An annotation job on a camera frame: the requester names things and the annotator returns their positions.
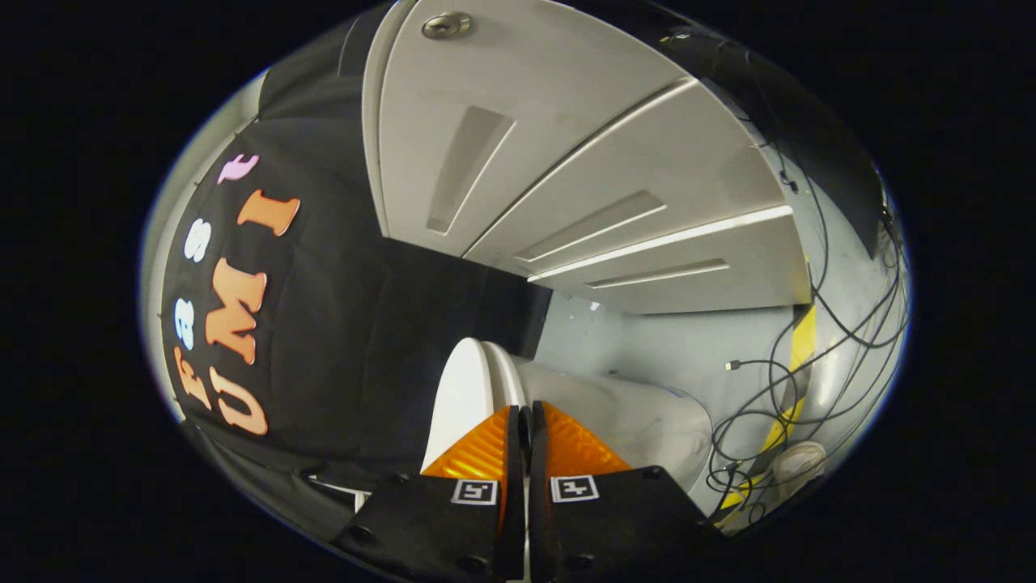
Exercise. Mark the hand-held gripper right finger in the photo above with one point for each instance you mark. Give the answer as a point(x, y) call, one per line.
point(615, 526)

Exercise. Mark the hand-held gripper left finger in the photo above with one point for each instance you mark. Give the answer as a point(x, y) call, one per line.
point(429, 526)

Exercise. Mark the white round object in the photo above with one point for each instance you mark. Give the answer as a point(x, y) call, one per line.
point(800, 461)

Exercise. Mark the black backdrop cloth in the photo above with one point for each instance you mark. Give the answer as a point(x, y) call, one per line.
point(364, 340)

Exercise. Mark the yellow black floor tape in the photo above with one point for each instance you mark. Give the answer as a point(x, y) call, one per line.
point(801, 340)

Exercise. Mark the white drawer cabinet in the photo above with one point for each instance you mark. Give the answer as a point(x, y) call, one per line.
point(566, 121)

